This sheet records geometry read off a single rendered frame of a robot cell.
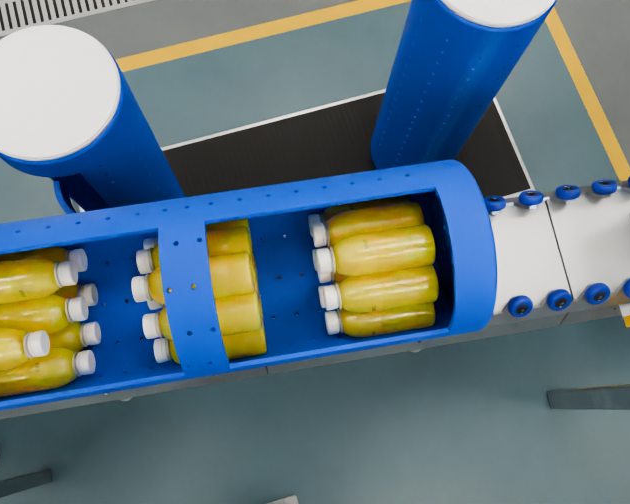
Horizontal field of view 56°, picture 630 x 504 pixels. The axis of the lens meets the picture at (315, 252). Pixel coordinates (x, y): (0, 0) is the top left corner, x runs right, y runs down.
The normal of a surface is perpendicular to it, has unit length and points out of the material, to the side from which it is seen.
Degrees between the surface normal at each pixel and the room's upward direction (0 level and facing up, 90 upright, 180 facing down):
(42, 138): 0
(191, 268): 3
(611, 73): 0
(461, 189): 23
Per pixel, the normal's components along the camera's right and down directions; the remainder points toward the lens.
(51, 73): 0.04, -0.25
